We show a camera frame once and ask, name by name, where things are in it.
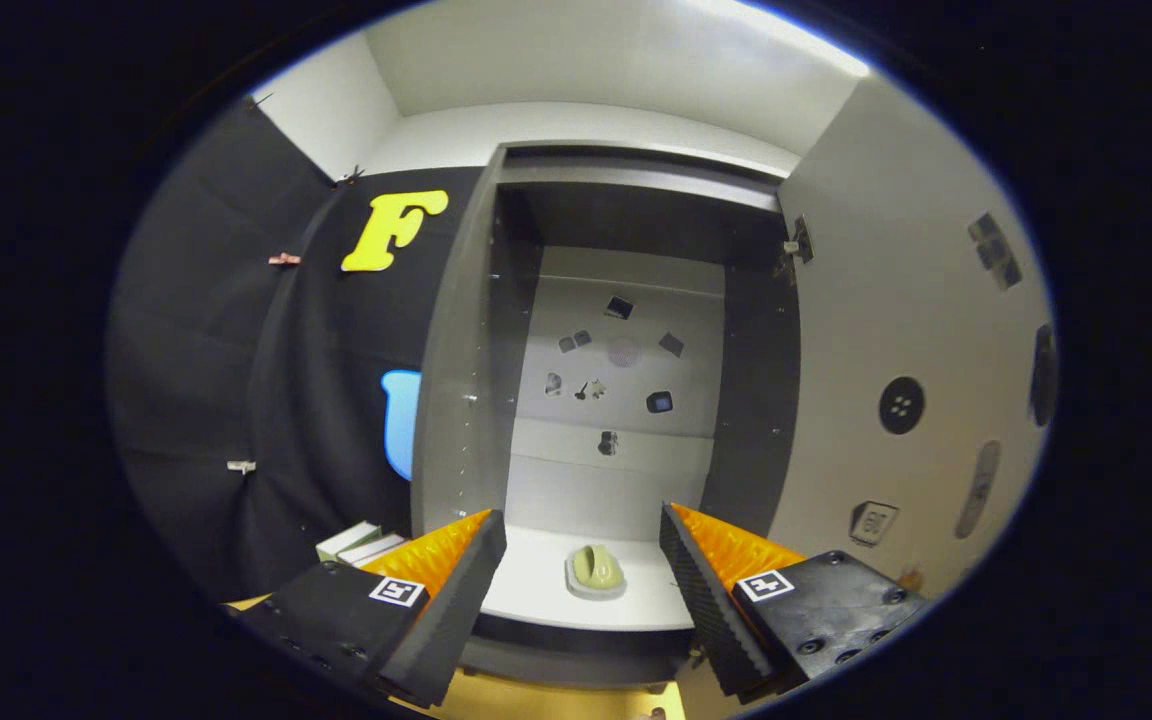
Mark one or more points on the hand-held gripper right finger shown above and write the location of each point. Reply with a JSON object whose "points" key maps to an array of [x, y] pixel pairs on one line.
{"points": [[711, 610]]}

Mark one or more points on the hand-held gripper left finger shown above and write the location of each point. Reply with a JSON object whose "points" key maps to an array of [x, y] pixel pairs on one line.
{"points": [[451, 610]]}

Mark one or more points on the olive green grey-rimmed object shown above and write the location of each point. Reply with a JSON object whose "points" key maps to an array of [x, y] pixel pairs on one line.
{"points": [[596, 570]]}

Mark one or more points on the green book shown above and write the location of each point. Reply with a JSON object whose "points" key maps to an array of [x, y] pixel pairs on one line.
{"points": [[344, 540]]}

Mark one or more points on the black backdrop cloth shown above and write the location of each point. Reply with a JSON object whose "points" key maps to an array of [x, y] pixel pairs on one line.
{"points": [[196, 350]]}

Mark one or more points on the pink clip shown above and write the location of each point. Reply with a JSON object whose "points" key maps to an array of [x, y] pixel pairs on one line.
{"points": [[284, 259]]}

